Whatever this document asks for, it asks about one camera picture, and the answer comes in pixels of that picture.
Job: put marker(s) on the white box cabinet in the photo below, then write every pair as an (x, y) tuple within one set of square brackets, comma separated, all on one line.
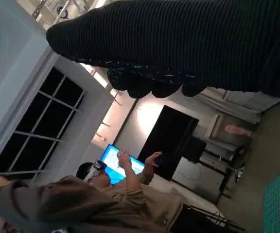
[(196, 179)]

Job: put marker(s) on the white VR headset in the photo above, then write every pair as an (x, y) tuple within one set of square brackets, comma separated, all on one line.
[(95, 170)]

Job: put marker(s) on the black chair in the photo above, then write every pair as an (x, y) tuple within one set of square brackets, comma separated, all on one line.
[(196, 149)]

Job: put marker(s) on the person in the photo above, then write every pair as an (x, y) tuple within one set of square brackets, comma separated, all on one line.
[(69, 206), (154, 201)]

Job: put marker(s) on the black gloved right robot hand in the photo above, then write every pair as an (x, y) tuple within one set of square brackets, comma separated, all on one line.
[(179, 36)]

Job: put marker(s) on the blue lit monitor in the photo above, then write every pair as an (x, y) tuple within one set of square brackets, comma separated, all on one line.
[(110, 157)]

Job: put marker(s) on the green cutting mat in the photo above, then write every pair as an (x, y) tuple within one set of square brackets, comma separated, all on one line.
[(273, 206)]

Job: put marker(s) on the large black panel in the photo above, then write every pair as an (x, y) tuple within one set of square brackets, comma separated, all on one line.
[(169, 136)]

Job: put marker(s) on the dark window with white bars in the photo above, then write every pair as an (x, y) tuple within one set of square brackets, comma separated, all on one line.
[(40, 121)]

